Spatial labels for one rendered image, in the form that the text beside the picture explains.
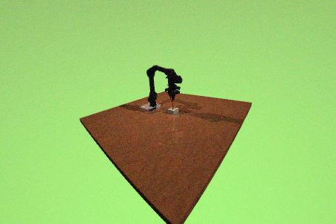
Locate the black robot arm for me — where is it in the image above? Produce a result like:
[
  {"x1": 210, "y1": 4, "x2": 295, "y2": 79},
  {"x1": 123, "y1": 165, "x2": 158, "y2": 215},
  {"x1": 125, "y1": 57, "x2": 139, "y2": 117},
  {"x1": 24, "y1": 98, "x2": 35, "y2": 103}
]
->
[{"x1": 146, "y1": 65, "x2": 182, "y2": 107}]

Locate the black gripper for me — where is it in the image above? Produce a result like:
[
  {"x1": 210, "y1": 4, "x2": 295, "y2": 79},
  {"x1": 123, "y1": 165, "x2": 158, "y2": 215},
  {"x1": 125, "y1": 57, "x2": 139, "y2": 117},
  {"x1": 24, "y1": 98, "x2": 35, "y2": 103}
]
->
[{"x1": 165, "y1": 83, "x2": 180, "y2": 100}]

